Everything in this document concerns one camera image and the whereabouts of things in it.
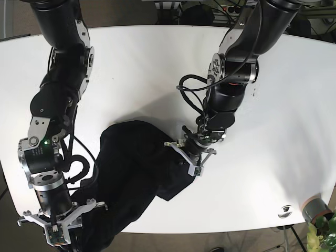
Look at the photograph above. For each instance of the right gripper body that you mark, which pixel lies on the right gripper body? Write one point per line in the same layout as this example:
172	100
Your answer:
48	174

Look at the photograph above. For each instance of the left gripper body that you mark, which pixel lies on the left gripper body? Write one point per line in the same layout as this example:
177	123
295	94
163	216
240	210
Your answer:
195	148

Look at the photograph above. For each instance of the plain black T-shirt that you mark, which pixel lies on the plain black T-shirt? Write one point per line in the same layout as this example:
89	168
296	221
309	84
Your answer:
135	166

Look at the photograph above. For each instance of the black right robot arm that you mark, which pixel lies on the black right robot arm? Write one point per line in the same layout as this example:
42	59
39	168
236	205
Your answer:
70	63

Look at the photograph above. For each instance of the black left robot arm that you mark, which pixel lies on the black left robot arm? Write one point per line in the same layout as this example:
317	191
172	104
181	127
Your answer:
235	65

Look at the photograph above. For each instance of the right metal table grommet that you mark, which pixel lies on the right metal table grommet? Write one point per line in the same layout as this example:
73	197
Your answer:
285	211

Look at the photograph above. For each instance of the grey plant pot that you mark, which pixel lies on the grey plant pot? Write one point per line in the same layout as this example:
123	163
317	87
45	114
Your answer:
315	207

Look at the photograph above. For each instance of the green potted plant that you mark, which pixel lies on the green potted plant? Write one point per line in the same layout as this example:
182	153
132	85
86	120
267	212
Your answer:
321	235

